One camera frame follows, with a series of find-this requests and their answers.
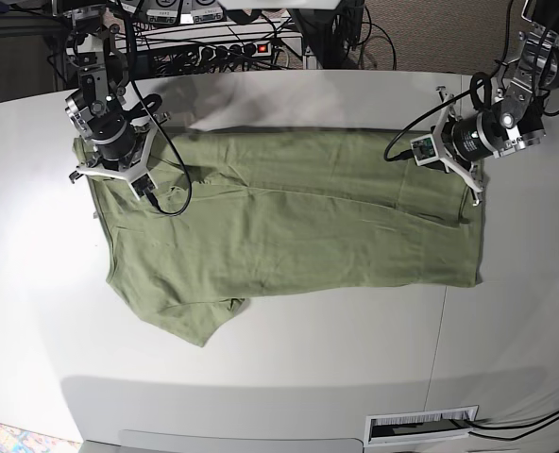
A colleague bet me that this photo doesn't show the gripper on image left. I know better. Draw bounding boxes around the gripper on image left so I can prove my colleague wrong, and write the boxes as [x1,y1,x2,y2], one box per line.
[93,120,138,171]

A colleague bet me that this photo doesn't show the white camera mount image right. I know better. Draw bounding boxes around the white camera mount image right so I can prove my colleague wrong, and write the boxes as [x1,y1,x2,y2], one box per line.
[410,86,484,207]

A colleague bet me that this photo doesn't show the white power strip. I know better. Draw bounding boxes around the white power strip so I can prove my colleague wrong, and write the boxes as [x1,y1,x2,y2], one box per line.
[156,40,304,65]

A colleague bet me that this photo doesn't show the green T-shirt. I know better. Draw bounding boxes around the green T-shirt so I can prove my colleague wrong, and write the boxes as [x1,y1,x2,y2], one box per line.
[89,129,483,346]

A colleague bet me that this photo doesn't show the black cables near grommet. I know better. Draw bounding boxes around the black cables near grommet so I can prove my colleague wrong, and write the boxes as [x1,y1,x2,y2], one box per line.
[449,403,559,443]

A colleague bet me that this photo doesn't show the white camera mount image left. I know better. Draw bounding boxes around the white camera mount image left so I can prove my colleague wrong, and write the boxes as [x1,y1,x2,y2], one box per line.
[66,106,157,199]

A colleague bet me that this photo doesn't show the white camera mount image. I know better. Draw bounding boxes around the white camera mount image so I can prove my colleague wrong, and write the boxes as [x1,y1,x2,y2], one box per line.
[66,106,157,199]
[410,86,484,207]

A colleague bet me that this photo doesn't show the table cable grommet slot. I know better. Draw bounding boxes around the table cable grommet slot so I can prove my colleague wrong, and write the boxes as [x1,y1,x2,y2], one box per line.
[364,406,479,447]

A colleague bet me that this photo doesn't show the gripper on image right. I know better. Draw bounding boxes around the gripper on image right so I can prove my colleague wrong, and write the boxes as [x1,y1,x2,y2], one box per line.
[451,117,492,160]

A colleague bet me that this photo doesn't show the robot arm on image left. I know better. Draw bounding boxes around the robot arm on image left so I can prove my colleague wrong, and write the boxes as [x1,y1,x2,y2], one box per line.
[66,3,137,170]

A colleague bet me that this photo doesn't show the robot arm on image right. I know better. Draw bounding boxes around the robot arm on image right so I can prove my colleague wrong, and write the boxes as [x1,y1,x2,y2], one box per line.
[444,1,559,162]

